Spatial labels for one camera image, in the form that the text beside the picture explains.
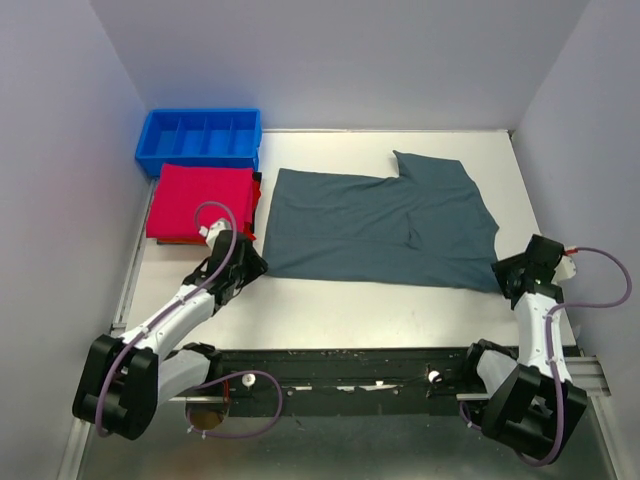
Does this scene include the grey blue t shirt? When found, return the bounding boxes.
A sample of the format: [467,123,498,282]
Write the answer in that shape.
[263,152,499,293]

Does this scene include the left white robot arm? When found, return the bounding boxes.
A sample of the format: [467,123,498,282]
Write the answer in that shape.
[72,219,268,440]

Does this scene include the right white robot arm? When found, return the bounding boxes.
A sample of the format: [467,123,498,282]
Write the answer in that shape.
[459,235,587,466]

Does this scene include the folded magenta t shirt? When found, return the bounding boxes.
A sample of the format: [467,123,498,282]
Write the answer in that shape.
[145,162,255,246]

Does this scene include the blue plastic divided bin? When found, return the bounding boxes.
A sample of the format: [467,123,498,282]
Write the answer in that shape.
[135,108,262,178]

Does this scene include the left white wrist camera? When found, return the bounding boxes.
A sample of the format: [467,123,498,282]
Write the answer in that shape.
[199,218,232,249]

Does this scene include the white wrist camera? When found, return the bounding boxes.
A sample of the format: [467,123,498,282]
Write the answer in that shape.
[553,255,577,283]
[199,218,232,249]

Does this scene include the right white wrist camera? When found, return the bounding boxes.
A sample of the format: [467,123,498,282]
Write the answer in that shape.
[553,255,577,283]

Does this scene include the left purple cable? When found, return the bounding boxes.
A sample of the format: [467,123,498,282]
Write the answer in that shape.
[94,200,284,441]

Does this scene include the aluminium extrusion frame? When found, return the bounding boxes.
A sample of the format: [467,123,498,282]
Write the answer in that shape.
[72,210,590,466]

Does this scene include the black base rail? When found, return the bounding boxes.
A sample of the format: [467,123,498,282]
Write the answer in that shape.
[174,348,488,418]

